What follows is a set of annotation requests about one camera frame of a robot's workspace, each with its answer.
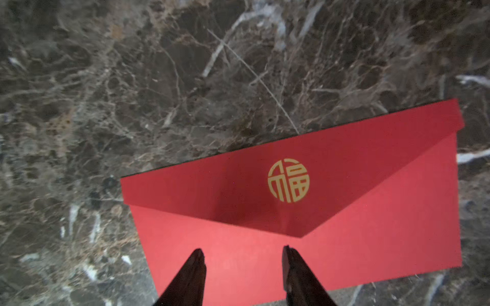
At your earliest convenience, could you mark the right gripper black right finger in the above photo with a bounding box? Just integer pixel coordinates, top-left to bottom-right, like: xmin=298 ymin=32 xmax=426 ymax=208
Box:
xmin=282 ymin=246 xmax=337 ymax=306

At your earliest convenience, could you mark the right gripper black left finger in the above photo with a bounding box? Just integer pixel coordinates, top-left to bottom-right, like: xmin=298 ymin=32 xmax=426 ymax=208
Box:
xmin=153 ymin=249 xmax=207 ymax=306

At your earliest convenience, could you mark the red envelope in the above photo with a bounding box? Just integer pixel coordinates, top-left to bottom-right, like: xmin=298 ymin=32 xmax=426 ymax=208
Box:
xmin=121 ymin=99 xmax=464 ymax=305

